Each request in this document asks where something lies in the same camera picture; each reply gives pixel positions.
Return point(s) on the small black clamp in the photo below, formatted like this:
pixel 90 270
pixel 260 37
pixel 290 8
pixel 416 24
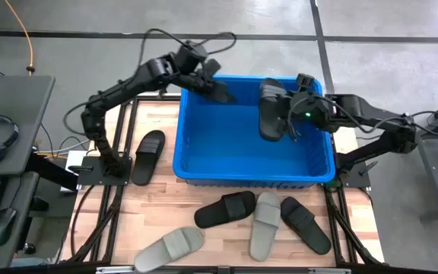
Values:
pixel 162 94

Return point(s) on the silver metal bracket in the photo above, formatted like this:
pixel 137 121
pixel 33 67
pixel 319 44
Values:
pixel 116 269
pixel 329 271

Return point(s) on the black caster wheel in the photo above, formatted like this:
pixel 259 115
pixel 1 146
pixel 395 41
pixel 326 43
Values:
pixel 29 248

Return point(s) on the grey slide sandal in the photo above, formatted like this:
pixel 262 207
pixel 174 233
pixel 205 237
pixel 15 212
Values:
pixel 262 239
pixel 154 255

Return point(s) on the black aluminium table frame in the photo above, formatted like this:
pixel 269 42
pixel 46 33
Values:
pixel 146 98

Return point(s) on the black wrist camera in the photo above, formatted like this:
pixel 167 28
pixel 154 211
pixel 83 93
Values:
pixel 305 81
pixel 190 57

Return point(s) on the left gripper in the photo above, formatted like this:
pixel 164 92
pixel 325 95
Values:
pixel 194 80

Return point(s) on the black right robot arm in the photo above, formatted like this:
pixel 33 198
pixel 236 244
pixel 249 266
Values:
pixel 375 110

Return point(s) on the white box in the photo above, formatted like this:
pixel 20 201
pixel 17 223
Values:
pixel 75 158

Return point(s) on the grey computer desk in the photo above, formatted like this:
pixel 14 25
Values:
pixel 13 99

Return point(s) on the black computer mouse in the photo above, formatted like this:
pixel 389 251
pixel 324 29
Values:
pixel 2 224

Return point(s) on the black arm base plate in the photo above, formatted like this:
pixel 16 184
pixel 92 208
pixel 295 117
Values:
pixel 89 177
pixel 359 179

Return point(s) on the blue plastic bin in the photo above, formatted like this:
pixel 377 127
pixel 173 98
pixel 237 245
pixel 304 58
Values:
pixel 242 152

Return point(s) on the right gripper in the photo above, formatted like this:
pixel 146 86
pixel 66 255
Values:
pixel 302 108

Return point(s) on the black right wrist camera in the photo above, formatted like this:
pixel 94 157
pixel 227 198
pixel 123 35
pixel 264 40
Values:
pixel 305 81

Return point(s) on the person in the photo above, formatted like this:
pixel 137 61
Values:
pixel 29 262

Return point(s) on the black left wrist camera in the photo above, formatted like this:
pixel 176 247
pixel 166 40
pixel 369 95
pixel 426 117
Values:
pixel 190 57

